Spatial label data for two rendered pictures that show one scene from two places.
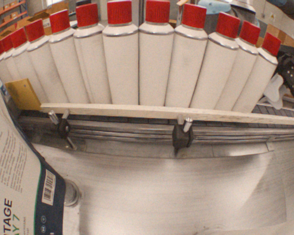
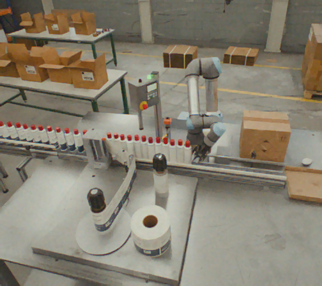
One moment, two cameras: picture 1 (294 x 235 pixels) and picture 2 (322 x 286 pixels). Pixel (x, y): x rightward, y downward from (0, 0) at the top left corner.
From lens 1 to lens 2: 1.67 m
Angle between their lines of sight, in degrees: 21
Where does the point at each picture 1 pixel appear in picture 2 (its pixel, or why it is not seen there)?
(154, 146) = not seen: hidden behind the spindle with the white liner
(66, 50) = (138, 145)
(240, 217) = (173, 187)
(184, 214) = not seen: hidden behind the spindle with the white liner
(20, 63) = (123, 144)
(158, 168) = not seen: hidden behind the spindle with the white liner
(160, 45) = (158, 148)
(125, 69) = (151, 151)
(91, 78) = (144, 152)
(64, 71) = (137, 149)
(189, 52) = (164, 149)
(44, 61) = (131, 146)
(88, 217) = (138, 182)
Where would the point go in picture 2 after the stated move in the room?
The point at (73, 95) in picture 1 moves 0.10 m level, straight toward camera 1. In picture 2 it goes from (138, 155) to (142, 164)
